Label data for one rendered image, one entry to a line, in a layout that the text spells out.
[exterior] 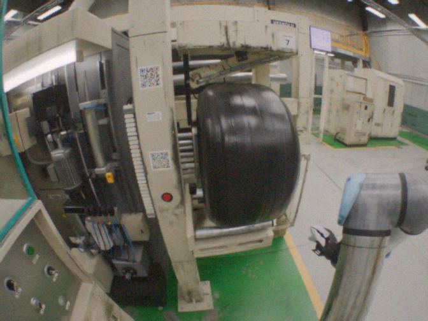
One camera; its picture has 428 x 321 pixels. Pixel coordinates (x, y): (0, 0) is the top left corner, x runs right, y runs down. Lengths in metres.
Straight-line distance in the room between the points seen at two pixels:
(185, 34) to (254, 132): 0.58
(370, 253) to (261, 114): 0.44
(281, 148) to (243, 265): 1.39
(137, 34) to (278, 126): 0.52
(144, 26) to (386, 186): 0.75
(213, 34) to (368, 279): 0.98
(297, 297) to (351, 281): 1.30
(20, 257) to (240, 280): 1.52
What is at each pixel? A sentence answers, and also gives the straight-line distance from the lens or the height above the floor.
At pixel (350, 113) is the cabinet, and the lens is 5.17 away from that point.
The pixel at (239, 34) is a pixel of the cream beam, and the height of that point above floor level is 1.70.
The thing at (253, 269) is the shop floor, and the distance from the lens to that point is 1.76.
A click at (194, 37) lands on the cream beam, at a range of 0.90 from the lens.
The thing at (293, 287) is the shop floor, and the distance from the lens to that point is 1.73.
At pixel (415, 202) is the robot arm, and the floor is 1.32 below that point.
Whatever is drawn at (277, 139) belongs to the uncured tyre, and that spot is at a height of 1.32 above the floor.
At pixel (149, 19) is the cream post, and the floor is 1.71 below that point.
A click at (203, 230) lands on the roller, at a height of 0.92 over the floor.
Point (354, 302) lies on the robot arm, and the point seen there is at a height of 1.14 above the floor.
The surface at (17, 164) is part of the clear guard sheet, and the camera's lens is 0.55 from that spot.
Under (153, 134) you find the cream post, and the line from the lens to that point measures 0.65.
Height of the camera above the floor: 1.48
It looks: 25 degrees down
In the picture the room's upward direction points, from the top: 2 degrees counter-clockwise
